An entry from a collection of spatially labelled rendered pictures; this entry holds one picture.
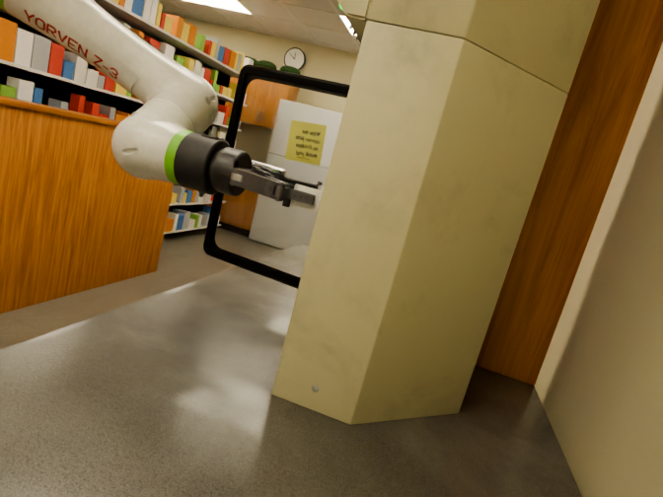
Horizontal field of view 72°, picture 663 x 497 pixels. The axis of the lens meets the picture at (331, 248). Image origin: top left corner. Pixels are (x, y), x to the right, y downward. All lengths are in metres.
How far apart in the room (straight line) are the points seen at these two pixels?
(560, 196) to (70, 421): 0.81
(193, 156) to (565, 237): 0.66
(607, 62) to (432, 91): 0.47
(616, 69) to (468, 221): 0.46
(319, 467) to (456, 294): 0.27
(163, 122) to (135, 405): 0.46
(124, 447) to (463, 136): 0.48
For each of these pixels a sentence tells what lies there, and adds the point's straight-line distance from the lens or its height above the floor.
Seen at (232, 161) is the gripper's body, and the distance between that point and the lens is 0.74.
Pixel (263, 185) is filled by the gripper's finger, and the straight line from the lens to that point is 0.66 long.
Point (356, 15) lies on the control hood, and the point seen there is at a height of 1.41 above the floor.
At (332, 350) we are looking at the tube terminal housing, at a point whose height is 1.03.
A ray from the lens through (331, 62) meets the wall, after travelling 6.51.
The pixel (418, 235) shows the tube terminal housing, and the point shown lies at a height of 1.19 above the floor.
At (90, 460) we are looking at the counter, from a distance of 0.50.
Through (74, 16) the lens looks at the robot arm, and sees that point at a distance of 0.95.
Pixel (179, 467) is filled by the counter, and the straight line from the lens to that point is 0.50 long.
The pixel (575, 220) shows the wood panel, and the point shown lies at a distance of 0.93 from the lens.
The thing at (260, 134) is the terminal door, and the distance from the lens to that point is 0.95.
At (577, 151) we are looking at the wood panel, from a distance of 0.93.
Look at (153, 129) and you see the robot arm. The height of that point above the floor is 1.23.
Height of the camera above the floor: 1.25
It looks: 11 degrees down
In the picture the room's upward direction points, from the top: 15 degrees clockwise
